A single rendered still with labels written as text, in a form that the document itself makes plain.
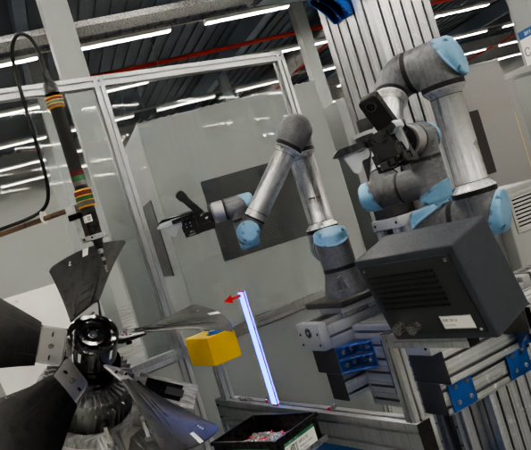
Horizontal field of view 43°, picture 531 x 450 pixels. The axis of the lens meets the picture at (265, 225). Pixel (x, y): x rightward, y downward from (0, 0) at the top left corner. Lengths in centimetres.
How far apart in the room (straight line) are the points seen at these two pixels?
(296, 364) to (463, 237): 171
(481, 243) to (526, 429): 118
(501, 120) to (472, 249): 498
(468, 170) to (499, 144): 429
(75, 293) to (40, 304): 26
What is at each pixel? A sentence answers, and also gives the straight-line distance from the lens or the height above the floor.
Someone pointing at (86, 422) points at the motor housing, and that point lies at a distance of 177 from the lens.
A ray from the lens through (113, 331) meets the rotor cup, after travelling 165.
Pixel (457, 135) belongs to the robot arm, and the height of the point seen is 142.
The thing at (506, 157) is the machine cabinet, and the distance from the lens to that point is 613.
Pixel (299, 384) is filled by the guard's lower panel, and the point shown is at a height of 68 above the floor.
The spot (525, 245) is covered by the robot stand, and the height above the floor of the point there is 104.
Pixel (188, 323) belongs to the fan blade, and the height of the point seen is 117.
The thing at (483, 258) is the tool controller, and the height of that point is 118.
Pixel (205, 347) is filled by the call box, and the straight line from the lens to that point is 209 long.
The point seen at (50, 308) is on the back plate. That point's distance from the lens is 207.
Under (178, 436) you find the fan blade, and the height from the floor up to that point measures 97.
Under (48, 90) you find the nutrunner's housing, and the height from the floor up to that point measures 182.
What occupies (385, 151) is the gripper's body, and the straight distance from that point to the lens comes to 144.
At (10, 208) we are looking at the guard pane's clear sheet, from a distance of 243.
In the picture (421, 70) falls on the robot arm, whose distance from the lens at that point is 185.
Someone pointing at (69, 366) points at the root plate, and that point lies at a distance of 165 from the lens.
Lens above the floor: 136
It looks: level
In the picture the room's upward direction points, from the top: 17 degrees counter-clockwise
